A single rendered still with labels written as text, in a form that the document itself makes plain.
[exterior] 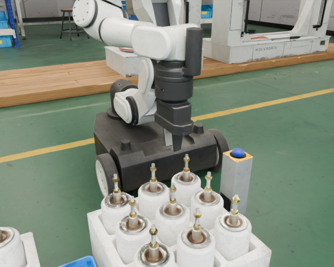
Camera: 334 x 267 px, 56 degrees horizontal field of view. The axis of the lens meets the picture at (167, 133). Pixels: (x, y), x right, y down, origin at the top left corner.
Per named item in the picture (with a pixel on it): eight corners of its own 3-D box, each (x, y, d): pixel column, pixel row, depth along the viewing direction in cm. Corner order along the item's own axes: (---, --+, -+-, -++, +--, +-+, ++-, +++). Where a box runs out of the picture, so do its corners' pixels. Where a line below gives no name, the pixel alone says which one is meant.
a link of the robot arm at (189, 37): (146, 78, 71) (144, 25, 66) (175, 69, 78) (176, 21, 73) (186, 88, 64) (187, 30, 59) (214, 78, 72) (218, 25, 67)
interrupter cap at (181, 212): (157, 219, 85) (157, 217, 84) (161, 202, 91) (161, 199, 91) (184, 221, 84) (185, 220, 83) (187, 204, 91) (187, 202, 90)
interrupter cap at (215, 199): (219, 208, 89) (219, 206, 88) (192, 204, 90) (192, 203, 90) (221, 193, 95) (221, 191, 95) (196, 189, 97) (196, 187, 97)
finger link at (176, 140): (170, 151, 77) (170, 128, 75) (181, 148, 79) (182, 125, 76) (174, 154, 76) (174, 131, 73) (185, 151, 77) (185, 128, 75)
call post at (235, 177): (216, 225, 118) (222, 153, 105) (230, 219, 121) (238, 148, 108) (228, 238, 112) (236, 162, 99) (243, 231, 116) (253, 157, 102)
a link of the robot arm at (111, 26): (123, 47, 71) (72, 37, 82) (152, 55, 79) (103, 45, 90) (132, -2, 69) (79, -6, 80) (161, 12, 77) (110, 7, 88)
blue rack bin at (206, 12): (182, 16, 622) (183, 5, 613) (199, 16, 637) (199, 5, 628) (195, 19, 581) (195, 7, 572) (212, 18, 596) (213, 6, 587)
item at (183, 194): (203, 228, 107) (205, 183, 99) (176, 234, 104) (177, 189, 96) (191, 211, 115) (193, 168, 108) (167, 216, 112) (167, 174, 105)
